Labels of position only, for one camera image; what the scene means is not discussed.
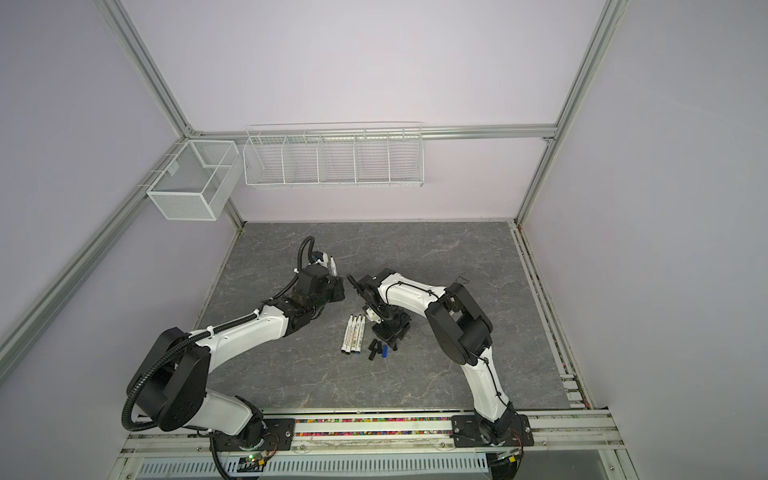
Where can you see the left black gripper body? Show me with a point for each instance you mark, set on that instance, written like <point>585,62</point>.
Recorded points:
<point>333,292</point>

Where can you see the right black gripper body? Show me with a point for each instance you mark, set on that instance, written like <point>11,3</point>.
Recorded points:
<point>393,323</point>

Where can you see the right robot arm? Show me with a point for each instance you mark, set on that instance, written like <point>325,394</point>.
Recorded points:
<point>462,330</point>

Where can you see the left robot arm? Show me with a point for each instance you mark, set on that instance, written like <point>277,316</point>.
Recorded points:
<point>170,390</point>

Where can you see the white marker pen blue tip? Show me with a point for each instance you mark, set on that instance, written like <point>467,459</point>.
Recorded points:
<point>361,333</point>

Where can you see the white mesh box basket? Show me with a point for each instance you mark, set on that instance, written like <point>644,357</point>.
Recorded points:
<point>198,181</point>

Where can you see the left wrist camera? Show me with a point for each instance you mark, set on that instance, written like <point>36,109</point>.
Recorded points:
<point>325,260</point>

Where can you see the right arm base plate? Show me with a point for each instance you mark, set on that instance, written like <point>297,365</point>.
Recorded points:
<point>472,430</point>

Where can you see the white wire wall basket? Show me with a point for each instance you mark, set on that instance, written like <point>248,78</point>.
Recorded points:
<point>334,154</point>

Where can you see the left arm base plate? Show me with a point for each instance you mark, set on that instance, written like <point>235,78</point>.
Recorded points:
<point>269,434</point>

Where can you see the white vented cable duct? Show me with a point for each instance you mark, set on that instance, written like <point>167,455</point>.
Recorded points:
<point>320,466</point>

